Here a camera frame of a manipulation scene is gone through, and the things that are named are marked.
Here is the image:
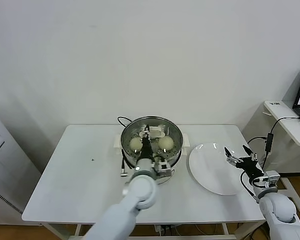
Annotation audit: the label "white metal cabinet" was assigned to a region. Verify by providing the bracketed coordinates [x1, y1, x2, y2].
[0, 108, 42, 227]

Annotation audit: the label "perforated steel steamer basket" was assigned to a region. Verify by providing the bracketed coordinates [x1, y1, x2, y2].
[114, 115, 191, 174]

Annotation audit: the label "thin cables under table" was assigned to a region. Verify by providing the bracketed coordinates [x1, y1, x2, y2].
[194, 224, 225, 237]

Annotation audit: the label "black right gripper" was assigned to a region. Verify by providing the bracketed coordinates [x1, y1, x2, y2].
[223, 144, 265, 179]

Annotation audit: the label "white side desk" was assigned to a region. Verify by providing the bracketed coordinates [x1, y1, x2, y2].
[241, 100, 300, 214]

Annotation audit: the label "black laptop power adapter cable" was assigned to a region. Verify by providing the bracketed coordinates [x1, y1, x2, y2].
[247, 116, 300, 171]

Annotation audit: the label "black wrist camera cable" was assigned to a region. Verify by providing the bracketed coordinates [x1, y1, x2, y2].
[120, 149, 131, 178]
[240, 171, 257, 201]

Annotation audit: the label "black cooker power cord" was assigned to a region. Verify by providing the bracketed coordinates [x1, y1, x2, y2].
[117, 116, 134, 129]

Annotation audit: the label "white metal table frame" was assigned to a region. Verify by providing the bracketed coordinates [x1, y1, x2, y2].
[39, 222, 238, 240]

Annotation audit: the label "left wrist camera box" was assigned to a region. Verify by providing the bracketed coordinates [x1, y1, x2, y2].
[153, 159, 173, 179]

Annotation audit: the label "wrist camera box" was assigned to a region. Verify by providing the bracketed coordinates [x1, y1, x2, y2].
[258, 170, 281, 189]
[153, 159, 173, 179]

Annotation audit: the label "round white plate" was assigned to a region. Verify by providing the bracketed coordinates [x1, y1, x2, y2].
[188, 142, 249, 196]

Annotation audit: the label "white power strip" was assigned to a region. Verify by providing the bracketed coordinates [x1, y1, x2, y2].
[154, 224, 175, 237]

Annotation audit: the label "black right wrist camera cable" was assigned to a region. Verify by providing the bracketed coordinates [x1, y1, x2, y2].
[240, 171, 257, 201]

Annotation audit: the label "black left wrist camera cable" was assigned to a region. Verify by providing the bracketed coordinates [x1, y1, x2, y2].
[120, 149, 131, 178]

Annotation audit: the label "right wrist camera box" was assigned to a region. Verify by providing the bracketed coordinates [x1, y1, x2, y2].
[258, 170, 281, 189]

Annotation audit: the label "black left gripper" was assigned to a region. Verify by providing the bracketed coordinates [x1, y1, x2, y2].
[139, 124, 155, 161]

